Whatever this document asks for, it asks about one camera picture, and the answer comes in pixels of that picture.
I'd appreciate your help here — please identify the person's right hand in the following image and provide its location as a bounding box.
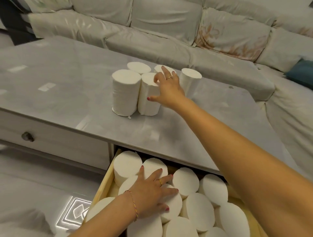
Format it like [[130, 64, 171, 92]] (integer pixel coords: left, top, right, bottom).
[[147, 65, 186, 109]]

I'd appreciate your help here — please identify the person's left hand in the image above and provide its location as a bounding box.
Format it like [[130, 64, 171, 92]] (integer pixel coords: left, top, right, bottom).
[[127, 165, 179, 220]]

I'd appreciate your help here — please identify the white toilet paper roll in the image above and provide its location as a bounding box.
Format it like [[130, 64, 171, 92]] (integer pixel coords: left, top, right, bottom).
[[137, 72, 162, 116], [154, 64, 177, 77], [127, 62, 151, 75], [112, 69, 142, 117], [180, 68, 202, 98]]

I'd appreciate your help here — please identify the person's left forearm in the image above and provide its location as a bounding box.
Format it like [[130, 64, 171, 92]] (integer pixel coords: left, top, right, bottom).
[[76, 192, 137, 237]]

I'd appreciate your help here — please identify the person's right forearm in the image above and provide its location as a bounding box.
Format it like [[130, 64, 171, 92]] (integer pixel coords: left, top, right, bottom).
[[171, 96, 313, 237]]

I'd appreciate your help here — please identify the pile of white tissue rolls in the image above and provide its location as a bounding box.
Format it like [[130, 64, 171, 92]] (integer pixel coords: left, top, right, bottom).
[[86, 151, 251, 237]]

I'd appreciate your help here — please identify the open wooden drawer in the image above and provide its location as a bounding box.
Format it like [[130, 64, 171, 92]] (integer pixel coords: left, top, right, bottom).
[[82, 146, 269, 237]]

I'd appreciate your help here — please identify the white fabric sofa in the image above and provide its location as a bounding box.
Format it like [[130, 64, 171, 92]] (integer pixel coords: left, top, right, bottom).
[[21, 0, 313, 176]]

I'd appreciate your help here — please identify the white sofa back cushion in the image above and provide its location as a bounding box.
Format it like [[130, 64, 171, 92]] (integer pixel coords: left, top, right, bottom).
[[255, 27, 313, 73], [131, 0, 203, 46], [70, 0, 134, 27]]

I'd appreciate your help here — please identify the closed grey drawer front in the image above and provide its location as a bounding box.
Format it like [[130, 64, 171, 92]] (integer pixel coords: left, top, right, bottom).
[[0, 109, 111, 171]]

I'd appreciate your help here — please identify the grey coffee table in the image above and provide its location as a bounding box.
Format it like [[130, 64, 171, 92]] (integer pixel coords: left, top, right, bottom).
[[0, 35, 305, 177]]

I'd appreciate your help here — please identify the floral print sofa cushion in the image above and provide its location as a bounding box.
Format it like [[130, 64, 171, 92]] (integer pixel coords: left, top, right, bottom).
[[194, 7, 272, 61]]

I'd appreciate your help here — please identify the teal pillow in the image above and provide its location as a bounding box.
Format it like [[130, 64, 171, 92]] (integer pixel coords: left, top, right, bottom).
[[284, 59, 313, 90]]

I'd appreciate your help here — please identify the thin braided bracelet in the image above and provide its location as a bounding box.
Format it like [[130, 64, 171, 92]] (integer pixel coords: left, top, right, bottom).
[[125, 190, 139, 222]]

